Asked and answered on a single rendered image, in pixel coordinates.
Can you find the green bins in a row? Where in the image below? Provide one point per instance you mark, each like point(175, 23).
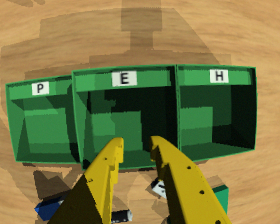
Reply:
point(218, 116)

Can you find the blue and white eraser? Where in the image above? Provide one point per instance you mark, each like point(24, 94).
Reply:
point(47, 208)

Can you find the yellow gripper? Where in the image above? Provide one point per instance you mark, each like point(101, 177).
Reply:
point(189, 197)

